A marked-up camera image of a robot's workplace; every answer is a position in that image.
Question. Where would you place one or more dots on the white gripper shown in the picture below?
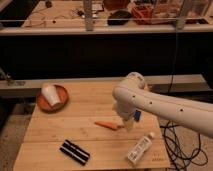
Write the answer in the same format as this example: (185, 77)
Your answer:
(128, 124)

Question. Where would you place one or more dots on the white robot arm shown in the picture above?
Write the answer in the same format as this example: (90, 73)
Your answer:
(130, 94)

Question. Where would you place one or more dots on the blue block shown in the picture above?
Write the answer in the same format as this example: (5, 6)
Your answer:
(137, 116)

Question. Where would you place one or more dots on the orange carrot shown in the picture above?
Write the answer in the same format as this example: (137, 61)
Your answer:
(109, 125)

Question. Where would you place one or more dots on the white plastic bottle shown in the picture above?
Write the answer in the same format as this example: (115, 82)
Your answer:
(135, 154)

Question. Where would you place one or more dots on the black striped box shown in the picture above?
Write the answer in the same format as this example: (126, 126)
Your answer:
(75, 152)

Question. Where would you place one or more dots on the terracotta plate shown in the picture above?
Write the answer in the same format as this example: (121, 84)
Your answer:
(45, 106)

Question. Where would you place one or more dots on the white paper cup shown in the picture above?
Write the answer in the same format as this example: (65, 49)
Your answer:
(51, 95)

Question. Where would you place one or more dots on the black bowl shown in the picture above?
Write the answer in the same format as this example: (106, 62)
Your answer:
(119, 17)

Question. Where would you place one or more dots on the orange crate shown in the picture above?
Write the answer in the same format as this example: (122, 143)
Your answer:
(142, 14)

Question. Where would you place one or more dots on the metal post right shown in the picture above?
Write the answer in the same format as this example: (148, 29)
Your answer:
(181, 20)

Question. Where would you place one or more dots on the metal post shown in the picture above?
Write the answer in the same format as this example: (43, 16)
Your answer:
(181, 20)
(87, 4)

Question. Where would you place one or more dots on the metal post left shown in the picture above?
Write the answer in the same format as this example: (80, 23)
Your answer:
(87, 4)

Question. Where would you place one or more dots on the metal clamp bracket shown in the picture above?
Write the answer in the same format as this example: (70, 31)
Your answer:
(9, 80)

